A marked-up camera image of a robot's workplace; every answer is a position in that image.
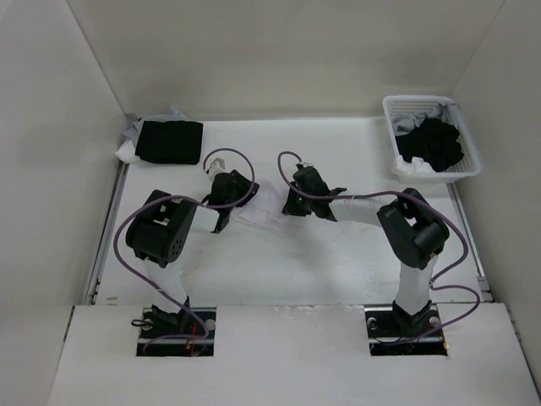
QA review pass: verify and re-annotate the light pink tank top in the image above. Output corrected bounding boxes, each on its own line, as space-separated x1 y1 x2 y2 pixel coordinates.
232 184 287 232

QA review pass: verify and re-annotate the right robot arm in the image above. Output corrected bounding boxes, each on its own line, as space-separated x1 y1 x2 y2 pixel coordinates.
282 164 450 337

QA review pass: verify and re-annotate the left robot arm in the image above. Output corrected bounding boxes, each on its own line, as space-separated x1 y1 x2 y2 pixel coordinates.
113 170 260 337

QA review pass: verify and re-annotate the folded black tank top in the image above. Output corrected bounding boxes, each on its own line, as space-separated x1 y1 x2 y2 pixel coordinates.
135 121 204 165

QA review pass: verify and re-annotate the folded grey tank top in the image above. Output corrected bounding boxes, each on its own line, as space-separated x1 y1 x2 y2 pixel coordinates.
122 106 189 145

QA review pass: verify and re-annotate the folded white tank top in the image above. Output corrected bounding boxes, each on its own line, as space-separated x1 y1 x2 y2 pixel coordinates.
115 139 140 164

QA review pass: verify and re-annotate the crumpled white tank top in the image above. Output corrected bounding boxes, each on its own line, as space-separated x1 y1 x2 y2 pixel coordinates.
391 155 435 175

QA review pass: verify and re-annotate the crumpled grey tank top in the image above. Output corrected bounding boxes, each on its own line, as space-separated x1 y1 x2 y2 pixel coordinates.
391 102 459 136

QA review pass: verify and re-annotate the crumpled black tank top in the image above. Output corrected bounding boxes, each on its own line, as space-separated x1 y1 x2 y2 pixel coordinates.
396 118 464 173

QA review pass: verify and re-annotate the white perforated plastic basket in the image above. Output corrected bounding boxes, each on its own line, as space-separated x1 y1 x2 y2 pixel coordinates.
382 95 481 184

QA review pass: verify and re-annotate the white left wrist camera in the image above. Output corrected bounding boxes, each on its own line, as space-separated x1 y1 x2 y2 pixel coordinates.
205 157 227 181

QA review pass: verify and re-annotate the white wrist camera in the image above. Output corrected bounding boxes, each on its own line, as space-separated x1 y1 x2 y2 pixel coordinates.
205 157 227 181
296 161 314 170

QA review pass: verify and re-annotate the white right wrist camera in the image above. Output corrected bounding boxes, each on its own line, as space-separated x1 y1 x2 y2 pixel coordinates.
296 161 314 170

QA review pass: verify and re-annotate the left aluminium table rail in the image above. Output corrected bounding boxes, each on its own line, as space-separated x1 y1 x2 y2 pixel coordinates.
81 162 128 305

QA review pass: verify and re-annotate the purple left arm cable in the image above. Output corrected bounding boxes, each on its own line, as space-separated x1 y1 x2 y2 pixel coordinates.
114 147 257 355

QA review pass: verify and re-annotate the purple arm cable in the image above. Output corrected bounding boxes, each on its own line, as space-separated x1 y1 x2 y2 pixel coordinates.
114 147 257 355
276 151 482 346

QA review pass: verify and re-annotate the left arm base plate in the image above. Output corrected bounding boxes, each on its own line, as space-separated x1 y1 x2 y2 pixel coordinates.
131 305 217 358

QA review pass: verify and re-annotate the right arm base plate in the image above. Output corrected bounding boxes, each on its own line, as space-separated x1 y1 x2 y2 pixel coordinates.
364 304 448 357

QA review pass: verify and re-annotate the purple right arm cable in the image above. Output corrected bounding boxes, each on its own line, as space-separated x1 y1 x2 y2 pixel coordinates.
276 151 482 346

